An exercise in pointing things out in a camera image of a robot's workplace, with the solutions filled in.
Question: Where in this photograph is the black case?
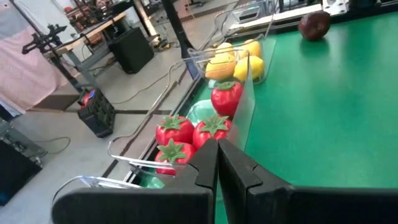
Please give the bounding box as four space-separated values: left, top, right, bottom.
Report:
0 136 43 206

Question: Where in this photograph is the large pink fabric object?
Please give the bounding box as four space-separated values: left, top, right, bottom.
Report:
0 0 78 114

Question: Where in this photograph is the yellow lemon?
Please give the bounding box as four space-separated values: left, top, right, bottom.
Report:
216 42 236 57
233 55 265 82

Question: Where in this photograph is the red strawberry toy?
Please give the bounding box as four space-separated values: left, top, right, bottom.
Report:
210 80 244 118

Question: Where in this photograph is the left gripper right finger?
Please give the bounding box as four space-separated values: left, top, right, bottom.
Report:
218 138 398 224

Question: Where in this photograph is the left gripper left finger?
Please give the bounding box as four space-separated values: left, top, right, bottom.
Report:
51 138 218 224

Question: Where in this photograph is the green table mat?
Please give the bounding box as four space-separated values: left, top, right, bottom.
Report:
139 11 398 224

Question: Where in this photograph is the wooden top desk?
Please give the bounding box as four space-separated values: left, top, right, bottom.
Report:
43 11 128 94

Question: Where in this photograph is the dark red apple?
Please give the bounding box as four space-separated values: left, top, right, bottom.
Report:
297 11 331 42

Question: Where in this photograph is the orange-yellow lemon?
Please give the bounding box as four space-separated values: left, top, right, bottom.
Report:
205 52 237 81
239 39 262 58

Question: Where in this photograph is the black speaker box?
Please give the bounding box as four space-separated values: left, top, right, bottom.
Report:
108 27 155 75

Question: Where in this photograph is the black upright post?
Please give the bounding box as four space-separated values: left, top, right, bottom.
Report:
160 0 201 80

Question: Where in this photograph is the clear plastic bin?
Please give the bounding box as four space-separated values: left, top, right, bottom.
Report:
186 4 277 85
51 174 165 203
107 48 256 175

